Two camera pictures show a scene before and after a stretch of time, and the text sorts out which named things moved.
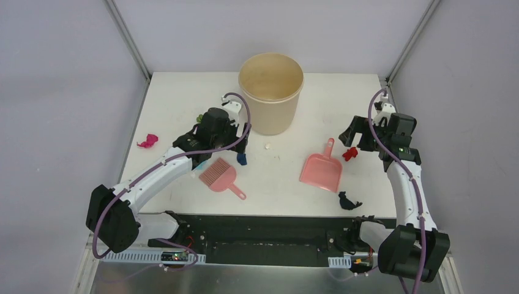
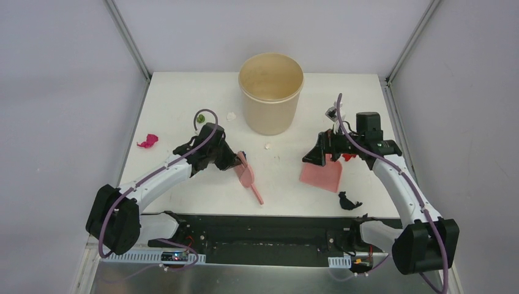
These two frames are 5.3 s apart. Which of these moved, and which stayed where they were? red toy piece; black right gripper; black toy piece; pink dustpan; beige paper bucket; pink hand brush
Moved: black right gripper; pink hand brush
Stayed: beige paper bucket; pink dustpan; red toy piece; black toy piece
